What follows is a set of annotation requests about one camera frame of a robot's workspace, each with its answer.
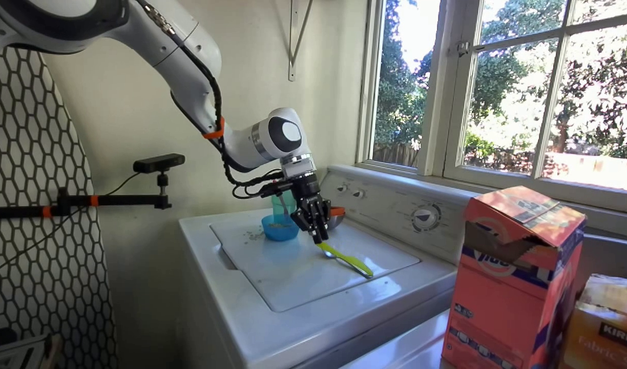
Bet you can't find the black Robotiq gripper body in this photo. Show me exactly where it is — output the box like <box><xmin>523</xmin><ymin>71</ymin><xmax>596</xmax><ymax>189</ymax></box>
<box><xmin>286</xmin><ymin>170</ymin><xmax>330</xmax><ymax>228</ymax></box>

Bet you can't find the yellow plastic knife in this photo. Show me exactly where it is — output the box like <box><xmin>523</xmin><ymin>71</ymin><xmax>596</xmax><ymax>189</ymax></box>
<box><xmin>316</xmin><ymin>237</ymin><xmax>377</xmax><ymax>282</ymax></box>

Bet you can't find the translucent green plastic cup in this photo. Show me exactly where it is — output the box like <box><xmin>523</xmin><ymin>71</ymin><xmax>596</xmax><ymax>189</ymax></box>
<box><xmin>266</xmin><ymin>191</ymin><xmax>299</xmax><ymax>222</ymax></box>

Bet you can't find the orange and silver bowl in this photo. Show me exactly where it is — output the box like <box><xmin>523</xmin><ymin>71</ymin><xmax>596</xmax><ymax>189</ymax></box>
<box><xmin>327</xmin><ymin>204</ymin><xmax>348</xmax><ymax>225</ymax></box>

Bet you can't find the blue plastic bowl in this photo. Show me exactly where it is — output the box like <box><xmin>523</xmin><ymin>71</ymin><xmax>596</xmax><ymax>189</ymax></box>
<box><xmin>261</xmin><ymin>213</ymin><xmax>301</xmax><ymax>245</ymax></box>

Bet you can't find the white washing machine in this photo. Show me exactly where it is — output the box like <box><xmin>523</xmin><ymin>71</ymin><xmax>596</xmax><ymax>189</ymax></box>
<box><xmin>179</xmin><ymin>162</ymin><xmax>480</xmax><ymax>369</ymax></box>

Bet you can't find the large washer dial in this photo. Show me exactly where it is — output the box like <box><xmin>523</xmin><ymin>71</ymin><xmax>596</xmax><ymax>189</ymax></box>
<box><xmin>409</xmin><ymin>201</ymin><xmax>443</xmax><ymax>233</ymax></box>

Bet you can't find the white dryer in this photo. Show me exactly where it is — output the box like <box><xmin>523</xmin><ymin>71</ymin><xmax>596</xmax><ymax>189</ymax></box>
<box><xmin>340</xmin><ymin>228</ymin><xmax>627</xmax><ymax>369</ymax></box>

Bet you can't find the orange Tide detergent box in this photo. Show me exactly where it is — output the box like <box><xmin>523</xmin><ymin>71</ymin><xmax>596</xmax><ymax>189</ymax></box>
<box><xmin>440</xmin><ymin>185</ymin><xmax>589</xmax><ymax>369</ymax></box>

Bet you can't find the honeycomb pattern ironing board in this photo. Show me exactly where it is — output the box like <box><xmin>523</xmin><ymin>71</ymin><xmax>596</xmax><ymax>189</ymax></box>
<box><xmin>0</xmin><ymin>44</ymin><xmax>120</xmax><ymax>369</ymax></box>

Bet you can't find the Kirkland cardboard box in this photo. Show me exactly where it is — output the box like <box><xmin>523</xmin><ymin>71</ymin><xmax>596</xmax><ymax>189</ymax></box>
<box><xmin>562</xmin><ymin>272</ymin><xmax>627</xmax><ymax>369</ymax></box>

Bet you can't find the hanging wire loop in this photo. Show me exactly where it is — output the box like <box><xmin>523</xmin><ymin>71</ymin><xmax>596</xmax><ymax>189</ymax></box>
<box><xmin>274</xmin><ymin>0</ymin><xmax>316</xmax><ymax>85</ymax></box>

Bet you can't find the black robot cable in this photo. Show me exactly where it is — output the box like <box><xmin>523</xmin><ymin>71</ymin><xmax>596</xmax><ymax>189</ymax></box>
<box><xmin>138</xmin><ymin>0</ymin><xmax>290</xmax><ymax>201</ymax></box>

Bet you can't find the black camera on stand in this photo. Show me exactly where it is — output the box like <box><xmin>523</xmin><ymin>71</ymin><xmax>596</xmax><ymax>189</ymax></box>
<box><xmin>131</xmin><ymin>154</ymin><xmax>187</xmax><ymax>174</ymax></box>

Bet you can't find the white window frame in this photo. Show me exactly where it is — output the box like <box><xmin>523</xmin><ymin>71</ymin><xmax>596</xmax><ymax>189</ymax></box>
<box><xmin>354</xmin><ymin>0</ymin><xmax>627</xmax><ymax>215</ymax></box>

